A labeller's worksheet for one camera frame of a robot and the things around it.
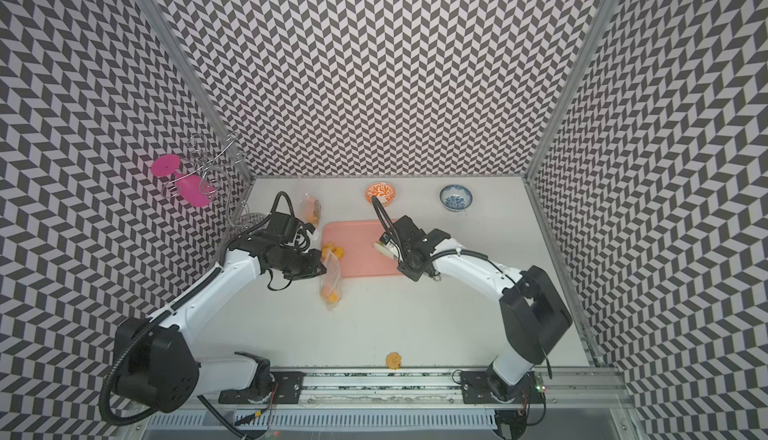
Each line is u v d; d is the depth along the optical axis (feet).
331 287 2.77
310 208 3.36
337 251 3.09
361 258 3.00
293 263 2.27
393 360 2.53
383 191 3.65
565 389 2.43
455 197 3.57
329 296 2.72
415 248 2.00
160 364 1.31
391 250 2.58
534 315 1.44
